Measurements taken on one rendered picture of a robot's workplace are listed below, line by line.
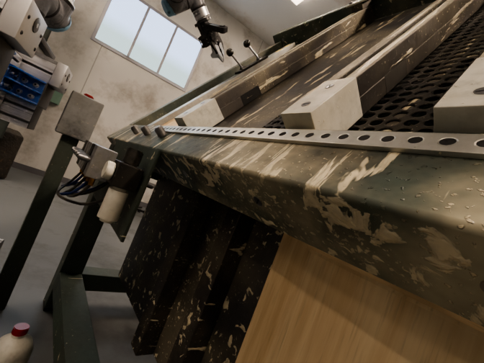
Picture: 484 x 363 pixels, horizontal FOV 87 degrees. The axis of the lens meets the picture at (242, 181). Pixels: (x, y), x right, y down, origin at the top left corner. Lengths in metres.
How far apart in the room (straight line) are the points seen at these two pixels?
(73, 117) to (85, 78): 3.55
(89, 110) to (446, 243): 1.22
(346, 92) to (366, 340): 0.39
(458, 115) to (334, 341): 0.38
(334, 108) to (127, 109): 4.41
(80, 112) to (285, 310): 1.06
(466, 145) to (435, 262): 0.10
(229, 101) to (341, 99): 0.47
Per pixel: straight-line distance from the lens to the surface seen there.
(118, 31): 4.99
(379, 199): 0.24
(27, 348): 1.06
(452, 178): 0.26
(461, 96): 0.33
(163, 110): 1.40
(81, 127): 1.26
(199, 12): 1.47
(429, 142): 0.29
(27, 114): 1.21
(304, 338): 0.56
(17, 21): 0.74
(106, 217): 0.69
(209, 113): 0.81
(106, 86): 4.77
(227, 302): 0.73
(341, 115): 0.45
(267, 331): 0.61
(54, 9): 1.39
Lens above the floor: 0.77
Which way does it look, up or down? 4 degrees up
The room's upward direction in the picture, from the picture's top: 22 degrees clockwise
